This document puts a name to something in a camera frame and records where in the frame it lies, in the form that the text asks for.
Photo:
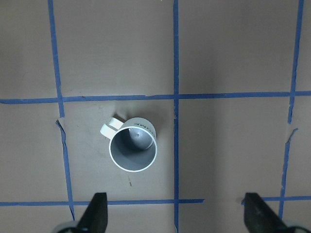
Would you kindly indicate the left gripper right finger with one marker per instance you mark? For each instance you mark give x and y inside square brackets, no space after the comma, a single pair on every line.
[260,218]

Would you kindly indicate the white HOME mug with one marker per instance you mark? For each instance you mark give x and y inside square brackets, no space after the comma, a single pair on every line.
[133,145]

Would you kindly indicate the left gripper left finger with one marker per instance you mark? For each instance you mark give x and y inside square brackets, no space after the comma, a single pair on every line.
[94,219]

